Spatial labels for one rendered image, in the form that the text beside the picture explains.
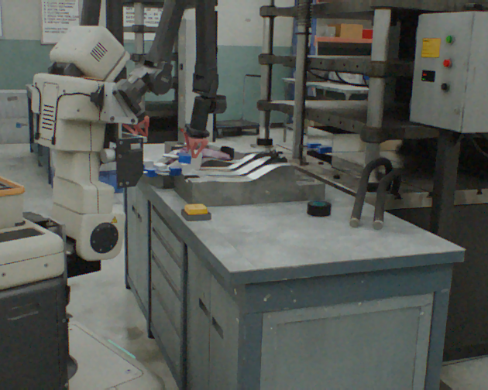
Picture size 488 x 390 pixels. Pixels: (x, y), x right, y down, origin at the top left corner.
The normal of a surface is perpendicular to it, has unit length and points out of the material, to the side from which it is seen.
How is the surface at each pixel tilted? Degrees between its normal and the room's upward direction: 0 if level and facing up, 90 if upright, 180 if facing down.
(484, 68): 90
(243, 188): 90
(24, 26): 90
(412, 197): 90
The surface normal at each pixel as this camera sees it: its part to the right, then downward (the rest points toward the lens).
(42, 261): 0.67, 0.19
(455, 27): -0.94, 0.05
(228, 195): 0.33, 0.22
